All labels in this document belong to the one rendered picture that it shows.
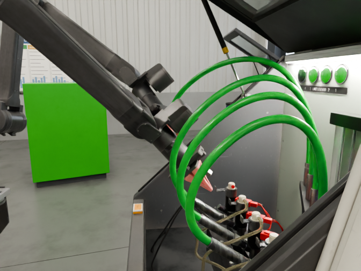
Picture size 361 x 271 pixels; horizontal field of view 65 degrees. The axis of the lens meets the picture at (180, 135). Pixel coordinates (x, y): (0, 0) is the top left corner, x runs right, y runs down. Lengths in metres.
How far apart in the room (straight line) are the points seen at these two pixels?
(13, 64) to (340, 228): 0.96
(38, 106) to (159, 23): 4.31
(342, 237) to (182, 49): 7.14
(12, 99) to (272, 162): 0.91
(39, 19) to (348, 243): 0.53
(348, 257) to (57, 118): 3.67
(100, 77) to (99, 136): 3.39
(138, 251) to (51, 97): 3.22
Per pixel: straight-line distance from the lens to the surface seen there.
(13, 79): 1.05
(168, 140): 0.67
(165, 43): 7.32
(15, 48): 1.07
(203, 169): 0.44
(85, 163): 4.01
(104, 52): 0.92
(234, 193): 0.73
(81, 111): 3.87
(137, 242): 0.81
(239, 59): 0.75
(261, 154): 1.08
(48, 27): 0.55
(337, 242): 0.41
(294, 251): 0.41
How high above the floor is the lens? 1.37
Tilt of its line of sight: 11 degrees down
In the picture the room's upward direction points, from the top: straight up
